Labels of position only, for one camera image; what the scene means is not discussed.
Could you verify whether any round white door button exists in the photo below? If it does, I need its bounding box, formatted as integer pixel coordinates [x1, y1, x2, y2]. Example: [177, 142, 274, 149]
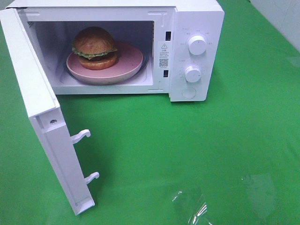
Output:
[182, 87, 196, 99]

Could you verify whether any pink round plate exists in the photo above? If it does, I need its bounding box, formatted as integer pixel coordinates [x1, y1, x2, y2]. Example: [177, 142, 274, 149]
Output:
[66, 41, 143, 85]

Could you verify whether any burger with lettuce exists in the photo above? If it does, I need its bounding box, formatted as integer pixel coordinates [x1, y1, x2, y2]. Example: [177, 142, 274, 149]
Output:
[72, 27, 117, 70]

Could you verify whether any white microwave door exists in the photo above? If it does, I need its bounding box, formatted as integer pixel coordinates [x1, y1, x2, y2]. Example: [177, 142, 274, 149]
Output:
[0, 8, 99, 215]

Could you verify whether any glass microwave turntable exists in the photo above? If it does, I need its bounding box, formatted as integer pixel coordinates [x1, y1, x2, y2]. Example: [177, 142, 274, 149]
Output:
[138, 53, 149, 73]

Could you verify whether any lower white round knob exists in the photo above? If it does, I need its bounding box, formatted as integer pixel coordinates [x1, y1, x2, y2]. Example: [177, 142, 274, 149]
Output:
[184, 66, 202, 83]

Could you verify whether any white round knob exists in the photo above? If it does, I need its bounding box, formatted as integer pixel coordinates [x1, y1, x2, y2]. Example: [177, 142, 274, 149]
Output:
[184, 66, 202, 83]
[188, 35, 207, 55]

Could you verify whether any white microwave oven body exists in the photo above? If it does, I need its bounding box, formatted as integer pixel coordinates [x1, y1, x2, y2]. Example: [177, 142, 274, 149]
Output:
[6, 0, 225, 101]

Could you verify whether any upper white round knob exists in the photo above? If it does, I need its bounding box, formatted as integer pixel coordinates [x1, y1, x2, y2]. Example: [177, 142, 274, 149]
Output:
[188, 35, 207, 55]

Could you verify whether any clear plastic wrap piece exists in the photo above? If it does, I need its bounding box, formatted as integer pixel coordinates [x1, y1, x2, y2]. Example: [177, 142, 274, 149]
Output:
[172, 187, 212, 225]

